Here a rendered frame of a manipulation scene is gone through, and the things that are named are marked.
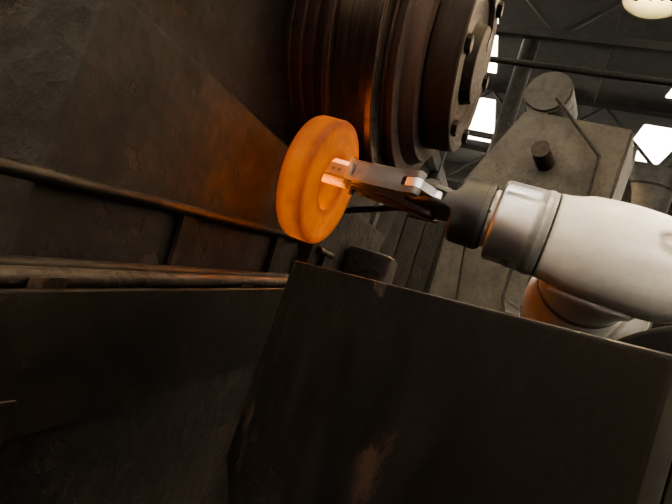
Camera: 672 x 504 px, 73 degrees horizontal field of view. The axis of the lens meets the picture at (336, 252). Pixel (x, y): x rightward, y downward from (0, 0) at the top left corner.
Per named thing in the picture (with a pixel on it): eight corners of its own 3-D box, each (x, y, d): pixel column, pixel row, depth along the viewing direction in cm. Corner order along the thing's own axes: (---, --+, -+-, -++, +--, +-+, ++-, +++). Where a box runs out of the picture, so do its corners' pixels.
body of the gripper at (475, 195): (477, 243, 45) (391, 215, 48) (478, 256, 53) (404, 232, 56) (504, 173, 46) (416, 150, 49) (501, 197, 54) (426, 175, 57)
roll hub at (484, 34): (407, 100, 61) (470, -89, 63) (431, 169, 87) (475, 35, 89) (448, 107, 59) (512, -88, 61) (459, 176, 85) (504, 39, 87)
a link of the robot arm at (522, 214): (526, 280, 52) (474, 262, 54) (553, 205, 52) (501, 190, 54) (534, 270, 43) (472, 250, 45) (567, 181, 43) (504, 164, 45)
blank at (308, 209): (274, 258, 56) (297, 267, 55) (273, 136, 47) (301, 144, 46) (333, 206, 67) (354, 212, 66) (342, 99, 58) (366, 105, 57)
